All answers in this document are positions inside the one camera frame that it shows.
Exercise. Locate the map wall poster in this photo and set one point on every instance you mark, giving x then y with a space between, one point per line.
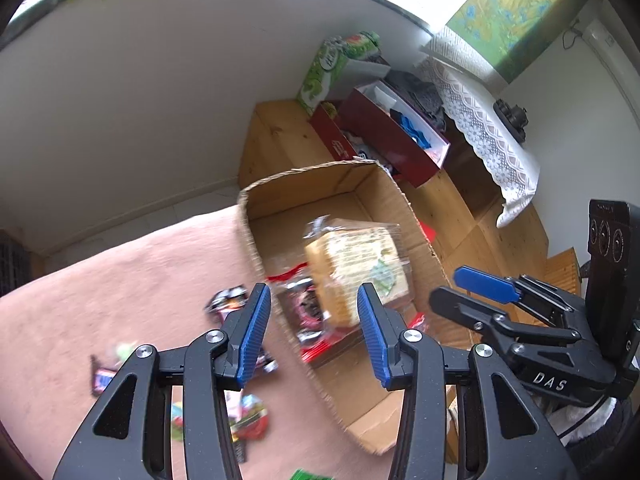
520 10

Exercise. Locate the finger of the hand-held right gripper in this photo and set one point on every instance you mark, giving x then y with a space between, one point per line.
460 305
485 282

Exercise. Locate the red black snack packet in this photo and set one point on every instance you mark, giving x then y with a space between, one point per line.
300 305

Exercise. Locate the black camera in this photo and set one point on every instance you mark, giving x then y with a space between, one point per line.
512 116

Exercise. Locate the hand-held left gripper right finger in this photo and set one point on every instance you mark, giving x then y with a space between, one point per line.
372 331

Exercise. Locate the red green snack packet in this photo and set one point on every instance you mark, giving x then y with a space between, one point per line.
178 422

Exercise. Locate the blue plastic item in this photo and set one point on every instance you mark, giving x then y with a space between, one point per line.
412 127

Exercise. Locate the green printed carton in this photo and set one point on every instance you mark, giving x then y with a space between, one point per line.
320 75

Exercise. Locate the white cardboard box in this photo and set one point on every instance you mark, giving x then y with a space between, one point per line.
367 67

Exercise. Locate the white lace cloth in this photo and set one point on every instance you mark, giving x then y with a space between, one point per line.
480 120

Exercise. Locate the dark red shoebox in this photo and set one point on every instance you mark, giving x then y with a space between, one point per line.
385 145

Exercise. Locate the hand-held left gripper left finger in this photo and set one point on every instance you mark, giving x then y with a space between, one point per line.
252 331

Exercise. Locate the dark grey clothing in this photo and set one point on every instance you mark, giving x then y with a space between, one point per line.
420 92

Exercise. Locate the brown cardboard box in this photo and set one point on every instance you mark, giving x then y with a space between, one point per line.
360 180

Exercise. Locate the dark snack packet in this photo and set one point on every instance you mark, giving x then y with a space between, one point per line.
225 302

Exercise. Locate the bagged bread loaf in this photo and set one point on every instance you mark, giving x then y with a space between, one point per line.
345 260

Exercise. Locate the red box lid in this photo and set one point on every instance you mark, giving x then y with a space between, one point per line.
330 135

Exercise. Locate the white air conditioner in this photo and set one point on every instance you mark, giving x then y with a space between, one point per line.
602 37

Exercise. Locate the dark metal grille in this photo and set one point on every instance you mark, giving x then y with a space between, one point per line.
12 260

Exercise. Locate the light green candy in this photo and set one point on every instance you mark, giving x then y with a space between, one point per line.
125 351

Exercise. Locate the brown chocolate bar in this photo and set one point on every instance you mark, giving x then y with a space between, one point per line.
102 380

